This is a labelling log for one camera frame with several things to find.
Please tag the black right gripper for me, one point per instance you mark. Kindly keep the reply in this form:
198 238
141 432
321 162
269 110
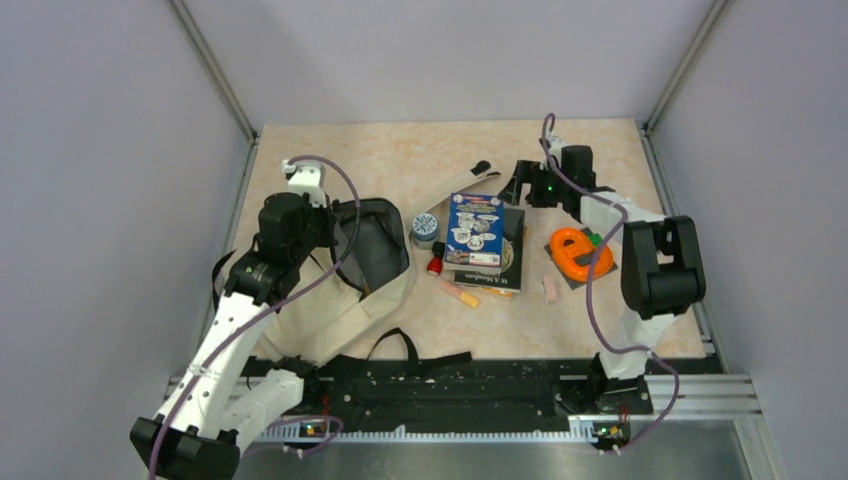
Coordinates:
536 172

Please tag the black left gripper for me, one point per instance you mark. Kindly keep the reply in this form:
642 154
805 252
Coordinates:
326 214

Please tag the blue illustrated book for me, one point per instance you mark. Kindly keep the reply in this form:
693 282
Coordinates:
474 233

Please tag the black hardcover book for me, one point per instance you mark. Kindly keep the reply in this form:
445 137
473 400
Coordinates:
509 280

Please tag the cream canvas backpack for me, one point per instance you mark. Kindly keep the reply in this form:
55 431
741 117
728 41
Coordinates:
351 287

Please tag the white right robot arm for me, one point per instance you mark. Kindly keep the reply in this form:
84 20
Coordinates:
661 269

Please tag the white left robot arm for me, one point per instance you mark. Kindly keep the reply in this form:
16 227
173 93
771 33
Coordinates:
199 432

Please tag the orange curved toy track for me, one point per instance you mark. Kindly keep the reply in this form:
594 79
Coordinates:
604 264

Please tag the red black glue bottle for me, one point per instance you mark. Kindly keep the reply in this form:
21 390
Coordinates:
435 265

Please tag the orange pink highlighter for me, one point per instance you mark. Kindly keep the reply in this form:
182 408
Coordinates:
458 293

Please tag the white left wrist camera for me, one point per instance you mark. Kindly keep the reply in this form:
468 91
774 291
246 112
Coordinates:
306 178

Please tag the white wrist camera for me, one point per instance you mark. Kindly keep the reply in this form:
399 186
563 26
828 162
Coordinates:
306 178
555 145

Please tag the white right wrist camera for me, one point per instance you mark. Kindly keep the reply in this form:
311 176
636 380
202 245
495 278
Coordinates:
555 145

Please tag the aluminium frame rail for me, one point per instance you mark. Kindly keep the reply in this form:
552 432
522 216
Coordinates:
228 98

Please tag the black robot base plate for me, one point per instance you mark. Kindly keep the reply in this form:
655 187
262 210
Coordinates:
457 394

